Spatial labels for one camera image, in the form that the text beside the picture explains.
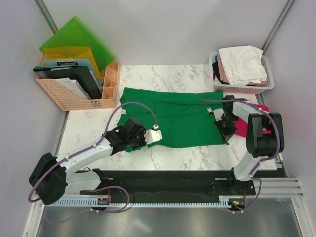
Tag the pink t shirt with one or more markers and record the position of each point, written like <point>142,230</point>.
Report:
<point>223,78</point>

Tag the peach file organizer basket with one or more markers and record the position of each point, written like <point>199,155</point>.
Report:
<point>68,101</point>

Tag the red t shirt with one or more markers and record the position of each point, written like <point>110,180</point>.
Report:
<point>241,125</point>

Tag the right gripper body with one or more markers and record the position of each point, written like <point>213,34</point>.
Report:
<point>226,125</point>

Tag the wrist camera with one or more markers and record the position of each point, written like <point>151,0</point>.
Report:
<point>153,135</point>
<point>217,113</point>

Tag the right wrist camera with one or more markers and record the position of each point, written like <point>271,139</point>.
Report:
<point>217,113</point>

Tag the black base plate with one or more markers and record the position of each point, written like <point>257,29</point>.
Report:
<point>215,183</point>

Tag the black binder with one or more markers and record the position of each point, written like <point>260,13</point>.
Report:
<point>79,73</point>

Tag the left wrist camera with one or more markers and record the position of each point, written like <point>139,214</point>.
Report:
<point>153,135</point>

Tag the black t shirt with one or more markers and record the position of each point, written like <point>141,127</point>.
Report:
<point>216,69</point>

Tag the white laundry basket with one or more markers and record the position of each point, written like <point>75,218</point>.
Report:
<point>242,89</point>

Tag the green t shirt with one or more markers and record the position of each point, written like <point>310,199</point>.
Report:
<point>182,118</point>

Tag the green plastic folder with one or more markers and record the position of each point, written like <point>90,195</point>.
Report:
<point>76,33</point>

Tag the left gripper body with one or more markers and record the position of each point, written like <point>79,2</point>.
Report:
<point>138,141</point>

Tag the blue clipboard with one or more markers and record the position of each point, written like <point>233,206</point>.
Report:
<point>75,62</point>

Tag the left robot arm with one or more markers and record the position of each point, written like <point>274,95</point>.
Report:
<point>52,175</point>

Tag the yellow plastic folder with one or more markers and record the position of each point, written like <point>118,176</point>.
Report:
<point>70,52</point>

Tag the white cable duct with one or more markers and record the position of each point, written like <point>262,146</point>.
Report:
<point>104,202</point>

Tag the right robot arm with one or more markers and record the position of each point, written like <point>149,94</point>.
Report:
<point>264,134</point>

